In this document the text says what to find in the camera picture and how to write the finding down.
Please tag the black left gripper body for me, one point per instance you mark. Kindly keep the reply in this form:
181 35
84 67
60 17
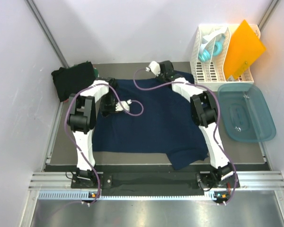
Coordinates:
108 104

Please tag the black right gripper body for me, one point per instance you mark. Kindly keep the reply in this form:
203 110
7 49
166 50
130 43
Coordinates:
161 76

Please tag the navy blue t shirt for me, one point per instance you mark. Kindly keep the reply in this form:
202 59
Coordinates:
161 123

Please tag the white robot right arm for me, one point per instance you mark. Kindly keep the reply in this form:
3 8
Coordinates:
206 115

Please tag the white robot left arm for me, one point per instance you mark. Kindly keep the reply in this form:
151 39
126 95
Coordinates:
81 118

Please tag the folded green t shirt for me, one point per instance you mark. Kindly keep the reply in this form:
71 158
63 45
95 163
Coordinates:
95 71

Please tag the teal headphones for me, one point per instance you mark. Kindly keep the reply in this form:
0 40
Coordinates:
212 44

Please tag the white slotted file organizer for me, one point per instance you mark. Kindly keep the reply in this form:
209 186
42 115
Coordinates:
210 73

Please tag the folded black t shirt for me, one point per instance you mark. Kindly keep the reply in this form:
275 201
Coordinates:
71 80

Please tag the orange plastic folder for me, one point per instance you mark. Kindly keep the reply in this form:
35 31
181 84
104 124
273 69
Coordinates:
244 49

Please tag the translucent teal plastic bin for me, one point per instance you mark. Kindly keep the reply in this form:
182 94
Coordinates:
245 113

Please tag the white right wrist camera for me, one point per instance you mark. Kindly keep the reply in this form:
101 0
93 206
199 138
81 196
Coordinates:
154 67

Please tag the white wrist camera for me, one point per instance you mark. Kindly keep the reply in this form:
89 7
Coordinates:
123 105
154 67

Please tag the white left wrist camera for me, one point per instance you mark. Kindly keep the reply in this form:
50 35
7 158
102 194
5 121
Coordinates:
123 105

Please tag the right aluminium corner post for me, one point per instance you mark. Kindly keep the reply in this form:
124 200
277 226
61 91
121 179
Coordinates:
267 14

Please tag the aluminium corner post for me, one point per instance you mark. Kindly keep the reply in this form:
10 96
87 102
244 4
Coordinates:
46 31
267 14

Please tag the left aluminium corner post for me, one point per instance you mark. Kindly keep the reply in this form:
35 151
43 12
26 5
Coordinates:
46 31

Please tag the aluminium frame rail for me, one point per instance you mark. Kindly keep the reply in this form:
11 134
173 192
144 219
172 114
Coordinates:
154 200

